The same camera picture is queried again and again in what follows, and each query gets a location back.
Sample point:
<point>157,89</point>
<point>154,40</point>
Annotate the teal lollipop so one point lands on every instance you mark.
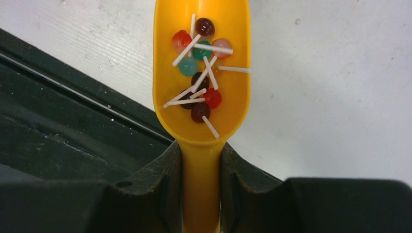
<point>188,66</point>

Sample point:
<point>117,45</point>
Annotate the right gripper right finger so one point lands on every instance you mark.
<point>254,201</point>

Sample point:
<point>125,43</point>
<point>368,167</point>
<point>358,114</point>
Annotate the orange plastic scoop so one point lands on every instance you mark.
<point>201,151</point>

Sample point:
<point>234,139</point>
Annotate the pink lollipop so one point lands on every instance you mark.
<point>220,48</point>

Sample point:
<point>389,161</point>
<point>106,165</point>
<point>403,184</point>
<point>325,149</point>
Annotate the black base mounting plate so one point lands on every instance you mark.
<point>57,123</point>

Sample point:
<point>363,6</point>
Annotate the dark red lollipop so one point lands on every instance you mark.
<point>200,113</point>

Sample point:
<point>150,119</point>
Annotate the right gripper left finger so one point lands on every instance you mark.
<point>149,201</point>

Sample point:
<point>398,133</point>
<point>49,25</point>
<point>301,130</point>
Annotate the orange red lollipop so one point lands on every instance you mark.
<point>182,43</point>

